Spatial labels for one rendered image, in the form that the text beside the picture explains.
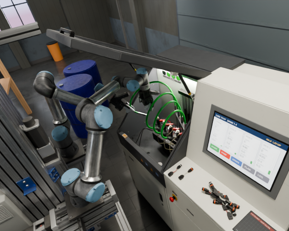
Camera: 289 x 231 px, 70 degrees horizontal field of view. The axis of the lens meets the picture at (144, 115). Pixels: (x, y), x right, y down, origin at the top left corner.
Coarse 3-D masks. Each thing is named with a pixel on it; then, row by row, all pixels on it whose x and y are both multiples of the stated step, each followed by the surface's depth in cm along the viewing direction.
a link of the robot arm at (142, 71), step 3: (138, 69) 141; (141, 69) 140; (144, 69) 139; (138, 72) 139; (141, 72) 138; (144, 72) 139; (141, 75) 138; (144, 75) 140; (147, 75) 142; (144, 78) 140; (147, 78) 143; (144, 81) 141; (147, 81) 144; (144, 84) 144
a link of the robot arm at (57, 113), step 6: (42, 72) 145; (48, 72) 148; (48, 78) 141; (54, 84) 150; (48, 102) 154; (54, 102) 155; (54, 108) 157; (60, 108) 160; (54, 114) 160; (60, 114) 162; (54, 120) 164; (60, 120) 164; (66, 120) 166
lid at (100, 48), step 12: (48, 36) 117; (60, 36) 98; (72, 36) 98; (72, 48) 88; (84, 48) 87; (96, 48) 86; (108, 48) 86; (120, 48) 157; (120, 60) 88; (132, 60) 91; (144, 60) 95; (156, 60) 99; (168, 60) 148; (180, 72) 111; (192, 72) 117; (204, 72) 123
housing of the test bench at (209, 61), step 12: (180, 48) 188; (192, 48) 183; (180, 60) 165; (192, 60) 161; (204, 60) 157; (216, 60) 154; (228, 60) 150; (240, 60) 147; (252, 72) 136; (264, 72) 133; (276, 72) 131; (288, 84) 118
